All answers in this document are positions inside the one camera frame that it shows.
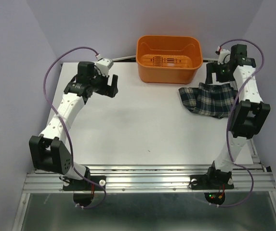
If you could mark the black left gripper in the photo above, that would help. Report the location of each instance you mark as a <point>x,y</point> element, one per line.
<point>108,90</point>

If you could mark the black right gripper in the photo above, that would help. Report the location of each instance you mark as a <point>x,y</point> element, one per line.
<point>213,67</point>

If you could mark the navy plaid pleated skirt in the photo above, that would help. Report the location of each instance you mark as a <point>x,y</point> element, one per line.
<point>209,100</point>

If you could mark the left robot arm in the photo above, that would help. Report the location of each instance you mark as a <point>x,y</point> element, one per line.
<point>48,149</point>

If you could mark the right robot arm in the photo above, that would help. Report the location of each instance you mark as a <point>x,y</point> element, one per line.
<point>248,113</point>

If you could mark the orange plastic basket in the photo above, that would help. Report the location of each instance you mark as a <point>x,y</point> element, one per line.
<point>168,59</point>

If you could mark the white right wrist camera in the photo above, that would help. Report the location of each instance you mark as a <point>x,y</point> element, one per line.
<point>223,54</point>

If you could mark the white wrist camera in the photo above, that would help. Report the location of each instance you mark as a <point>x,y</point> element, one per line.
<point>104,65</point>
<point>223,54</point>

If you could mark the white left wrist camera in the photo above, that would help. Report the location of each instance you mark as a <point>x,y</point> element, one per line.
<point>104,65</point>

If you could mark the aluminium table frame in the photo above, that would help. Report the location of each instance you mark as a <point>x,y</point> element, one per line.
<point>148,145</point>

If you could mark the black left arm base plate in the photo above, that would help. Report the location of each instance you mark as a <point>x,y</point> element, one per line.
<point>71,185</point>

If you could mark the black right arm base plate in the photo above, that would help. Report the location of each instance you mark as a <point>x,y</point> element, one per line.
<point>203,182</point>

